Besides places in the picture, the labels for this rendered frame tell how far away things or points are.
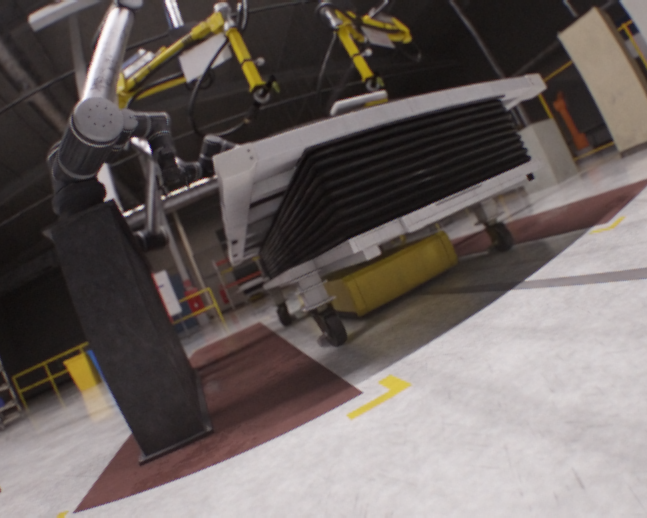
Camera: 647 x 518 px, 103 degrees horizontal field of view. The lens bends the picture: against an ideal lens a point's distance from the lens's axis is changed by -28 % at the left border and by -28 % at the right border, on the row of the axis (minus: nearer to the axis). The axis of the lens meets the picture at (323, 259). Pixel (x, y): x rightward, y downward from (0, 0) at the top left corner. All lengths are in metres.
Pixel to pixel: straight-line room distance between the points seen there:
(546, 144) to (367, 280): 4.66
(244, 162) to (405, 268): 1.27
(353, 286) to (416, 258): 0.43
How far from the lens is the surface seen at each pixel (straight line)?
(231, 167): 1.16
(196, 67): 2.44
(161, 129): 1.58
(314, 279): 1.70
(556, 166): 6.15
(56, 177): 1.54
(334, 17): 2.80
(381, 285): 2.06
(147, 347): 1.30
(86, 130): 1.27
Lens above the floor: 0.39
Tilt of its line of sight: 1 degrees up
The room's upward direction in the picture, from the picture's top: 24 degrees counter-clockwise
